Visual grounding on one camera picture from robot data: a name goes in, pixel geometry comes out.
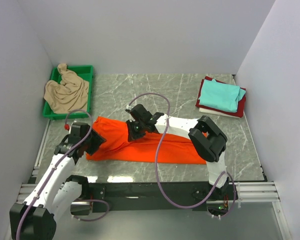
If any orange t-shirt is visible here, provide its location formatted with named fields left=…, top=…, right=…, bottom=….
left=86, top=116, right=206, bottom=165

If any folded white t-shirt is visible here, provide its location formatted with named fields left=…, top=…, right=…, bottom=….
left=199, top=107, right=238, bottom=118

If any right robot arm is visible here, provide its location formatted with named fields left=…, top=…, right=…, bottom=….
left=125, top=104, right=229, bottom=200

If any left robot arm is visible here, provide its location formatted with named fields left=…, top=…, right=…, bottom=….
left=9, top=122, right=106, bottom=240

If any green plastic tray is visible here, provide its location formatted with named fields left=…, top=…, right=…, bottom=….
left=42, top=64, right=94, bottom=120

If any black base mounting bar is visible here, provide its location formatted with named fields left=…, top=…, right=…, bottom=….
left=87, top=181, right=238, bottom=213

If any aluminium frame rail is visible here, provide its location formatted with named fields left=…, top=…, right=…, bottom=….
left=16, top=182, right=281, bottom=204

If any beige t-shirt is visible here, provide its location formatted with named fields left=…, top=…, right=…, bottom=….
left=44, top=63, right=90, bottom=114

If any folded teal t-shirt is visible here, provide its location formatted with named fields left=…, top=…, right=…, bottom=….
left=198, top=79, right=246, bottom=113

